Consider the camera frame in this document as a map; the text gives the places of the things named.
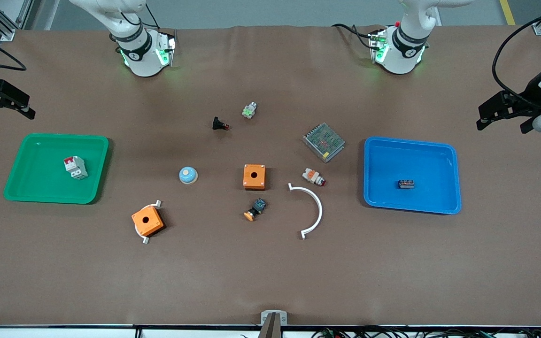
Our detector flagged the grey red circuit breaker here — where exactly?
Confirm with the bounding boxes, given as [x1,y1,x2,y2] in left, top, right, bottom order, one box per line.
[63,156,88,180]

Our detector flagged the green plastic tray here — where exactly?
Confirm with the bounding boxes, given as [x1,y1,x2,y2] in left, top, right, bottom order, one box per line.
[3,133,110,205]

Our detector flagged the blue plastic tray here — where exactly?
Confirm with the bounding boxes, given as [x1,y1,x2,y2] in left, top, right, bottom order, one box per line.
[363,136,462,215]

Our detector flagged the metal mesh power supply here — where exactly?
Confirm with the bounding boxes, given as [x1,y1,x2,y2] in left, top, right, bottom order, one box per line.
[302,123,346,163]

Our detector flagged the orange button box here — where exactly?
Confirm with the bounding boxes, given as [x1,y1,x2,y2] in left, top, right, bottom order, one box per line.
[131,206,165,238]
[243,164,266,191]

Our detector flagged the white orange red push button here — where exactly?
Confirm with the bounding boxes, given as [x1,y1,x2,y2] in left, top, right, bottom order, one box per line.
[302,169,326,187]

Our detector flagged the orange mushroom push button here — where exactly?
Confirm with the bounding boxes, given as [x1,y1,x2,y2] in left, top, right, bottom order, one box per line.
[244,198,268,221]

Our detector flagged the brown table cover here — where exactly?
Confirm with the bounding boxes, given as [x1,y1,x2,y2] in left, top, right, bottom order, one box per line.
[0,24,541,327]

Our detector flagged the black cable bundle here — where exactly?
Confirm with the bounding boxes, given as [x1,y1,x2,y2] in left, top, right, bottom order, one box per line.
[491,0,541,97]

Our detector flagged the orange box with bracket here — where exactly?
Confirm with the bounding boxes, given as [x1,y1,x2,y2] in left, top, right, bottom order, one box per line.
[134,200,162,245]

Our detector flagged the white curved plastic bracket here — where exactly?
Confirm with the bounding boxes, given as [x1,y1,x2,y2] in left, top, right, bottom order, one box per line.
[288,183,323,240]

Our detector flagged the black cables under table edge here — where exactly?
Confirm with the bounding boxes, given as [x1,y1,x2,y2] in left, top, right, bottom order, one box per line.
[310,325,541,338]

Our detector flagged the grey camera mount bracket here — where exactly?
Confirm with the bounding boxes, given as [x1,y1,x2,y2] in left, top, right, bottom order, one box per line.
[257,310,288,338]

